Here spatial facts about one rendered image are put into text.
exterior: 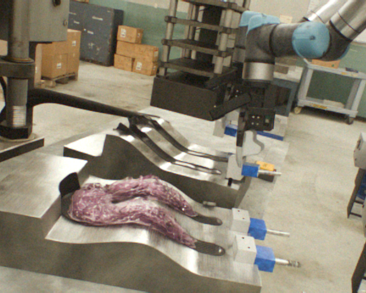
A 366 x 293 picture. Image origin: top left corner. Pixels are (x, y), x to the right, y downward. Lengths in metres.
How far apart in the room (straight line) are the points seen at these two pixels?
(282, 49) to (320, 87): 6.61
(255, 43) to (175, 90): 4.22
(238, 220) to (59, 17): 1.10
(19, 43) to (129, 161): 0.51
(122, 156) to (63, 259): 0.40
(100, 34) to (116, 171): 7.01
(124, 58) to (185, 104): 3.03
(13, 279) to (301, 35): 0.72
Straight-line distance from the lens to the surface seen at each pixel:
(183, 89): 5.08
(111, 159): 1.03
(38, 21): 1.52
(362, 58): 7.50
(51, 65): 5.53
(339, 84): 7.51
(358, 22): 0.97
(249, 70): 0.93
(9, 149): 1.28
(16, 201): 0.72
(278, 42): 0.90
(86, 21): 8.12
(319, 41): 0.88
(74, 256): 0.69
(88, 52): 8.13
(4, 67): 1.26
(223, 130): 1.25
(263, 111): 0.92
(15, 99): 1.31
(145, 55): 7.70
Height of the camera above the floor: 1.26
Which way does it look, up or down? 19 degrees down
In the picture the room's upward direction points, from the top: 11 degrees clockwise
